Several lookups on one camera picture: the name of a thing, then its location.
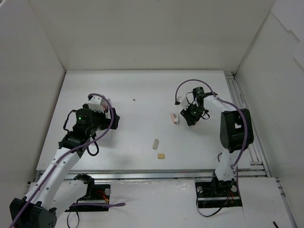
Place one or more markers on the clear compartment organizer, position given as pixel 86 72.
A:
pixel 108 136

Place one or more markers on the aluminium rail front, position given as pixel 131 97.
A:
pixel 142 174

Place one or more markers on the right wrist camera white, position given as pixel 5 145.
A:
pixel 181 101

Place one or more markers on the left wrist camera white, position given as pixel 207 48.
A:
pixel 97 104

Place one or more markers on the white eraser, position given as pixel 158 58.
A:
pixel 155 144

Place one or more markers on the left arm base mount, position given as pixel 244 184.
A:
pixel 96 193

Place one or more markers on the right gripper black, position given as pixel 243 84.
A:
pixel 187 118

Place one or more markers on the tan eraser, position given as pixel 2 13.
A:
pixel 161 156

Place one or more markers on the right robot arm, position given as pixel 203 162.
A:
pixel 236 132

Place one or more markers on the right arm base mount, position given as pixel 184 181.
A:
pixel 210 198

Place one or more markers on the pink mini stapler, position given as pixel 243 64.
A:
pixel 174 118

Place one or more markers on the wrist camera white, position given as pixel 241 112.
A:
pixel 181 101
pixel 97 104

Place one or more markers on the aluminium rail right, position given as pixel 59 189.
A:
pixel 254 151

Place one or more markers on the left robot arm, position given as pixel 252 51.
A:
pixel 44 204

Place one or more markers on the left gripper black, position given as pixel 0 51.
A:
pixel 114 118

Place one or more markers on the aluminium rail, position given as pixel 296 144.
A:
pixel 142 174
pixel 254 151

